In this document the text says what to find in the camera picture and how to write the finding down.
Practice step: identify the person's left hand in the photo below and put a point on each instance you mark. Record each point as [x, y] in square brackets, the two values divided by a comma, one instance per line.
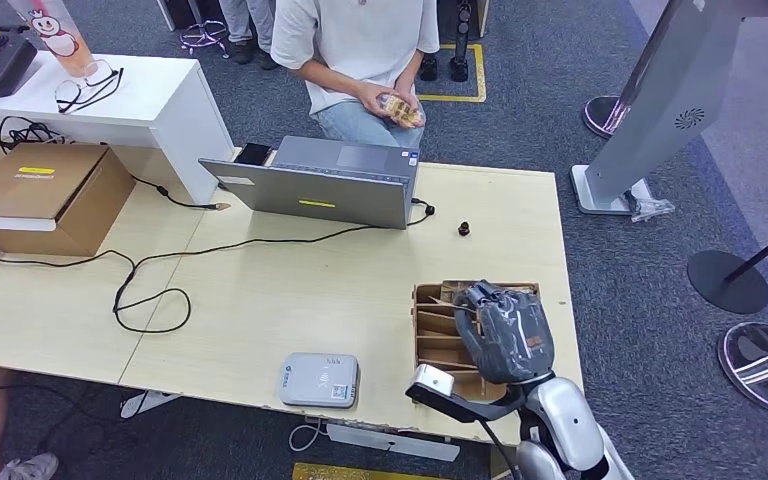
[417, 93]

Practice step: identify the person's right hand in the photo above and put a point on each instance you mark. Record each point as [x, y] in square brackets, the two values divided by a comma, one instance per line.
[374, 98]

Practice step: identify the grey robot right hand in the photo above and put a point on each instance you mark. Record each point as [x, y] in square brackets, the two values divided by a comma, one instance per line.
[510, 338]

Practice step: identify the cardboard card organizer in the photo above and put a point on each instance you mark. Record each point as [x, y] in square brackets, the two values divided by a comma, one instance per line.
[434, 324]

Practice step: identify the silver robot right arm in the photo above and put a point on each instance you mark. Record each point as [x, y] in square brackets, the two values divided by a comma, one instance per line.
[563, 417]

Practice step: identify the person's left forearm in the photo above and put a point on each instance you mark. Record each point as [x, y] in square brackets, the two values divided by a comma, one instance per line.
[410, 69]

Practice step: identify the person's right forearm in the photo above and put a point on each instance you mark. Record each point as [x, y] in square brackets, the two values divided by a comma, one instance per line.
[334, 79]

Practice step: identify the grey card reader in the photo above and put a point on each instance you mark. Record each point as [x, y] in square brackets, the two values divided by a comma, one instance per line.
[318, 381]

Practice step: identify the black robot leg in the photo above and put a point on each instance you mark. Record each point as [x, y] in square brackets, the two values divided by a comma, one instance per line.
[461, 40]
[430, 67]

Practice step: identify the yellow floor tape marking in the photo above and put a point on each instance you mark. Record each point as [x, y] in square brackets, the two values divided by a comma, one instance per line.
[480, 73]

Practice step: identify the silver laptop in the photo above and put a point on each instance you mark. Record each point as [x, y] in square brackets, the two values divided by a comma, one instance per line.
[311, 192]

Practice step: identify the small black knob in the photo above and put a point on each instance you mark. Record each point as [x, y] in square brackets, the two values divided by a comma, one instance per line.
[464, 229]

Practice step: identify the black smartphone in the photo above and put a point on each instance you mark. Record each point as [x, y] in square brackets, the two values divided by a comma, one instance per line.
[253, 153]

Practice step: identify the chrome stanchion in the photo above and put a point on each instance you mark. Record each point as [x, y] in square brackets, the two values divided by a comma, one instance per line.
[599, 112]

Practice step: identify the clear plastic wrapper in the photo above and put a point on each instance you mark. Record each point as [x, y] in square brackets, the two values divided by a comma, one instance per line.
[652, 208]

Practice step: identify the white desk shelf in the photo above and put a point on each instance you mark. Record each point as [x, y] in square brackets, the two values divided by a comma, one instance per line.
[159, 112]

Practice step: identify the black stanchion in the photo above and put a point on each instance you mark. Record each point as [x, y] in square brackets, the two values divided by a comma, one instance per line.
[728, 281]

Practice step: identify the silver kiosk stand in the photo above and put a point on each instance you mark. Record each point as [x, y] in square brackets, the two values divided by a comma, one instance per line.
[662, 112]

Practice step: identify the chrome stanchion base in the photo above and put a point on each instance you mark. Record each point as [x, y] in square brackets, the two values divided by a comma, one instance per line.
[765, 368]

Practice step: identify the black framed eyeglasses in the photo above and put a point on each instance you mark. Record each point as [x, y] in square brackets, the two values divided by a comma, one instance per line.
[99, 69]

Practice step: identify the cartoon printed drink cup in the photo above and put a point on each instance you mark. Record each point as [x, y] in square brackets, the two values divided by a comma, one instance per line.
[59, 36]

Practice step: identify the brown cardboard box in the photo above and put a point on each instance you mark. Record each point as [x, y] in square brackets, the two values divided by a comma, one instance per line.
[39, 185]

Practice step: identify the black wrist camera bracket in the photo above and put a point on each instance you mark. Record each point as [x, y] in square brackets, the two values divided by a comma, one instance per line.
[463, 407]

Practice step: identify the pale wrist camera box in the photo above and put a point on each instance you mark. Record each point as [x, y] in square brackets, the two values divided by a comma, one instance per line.
[432, 379]

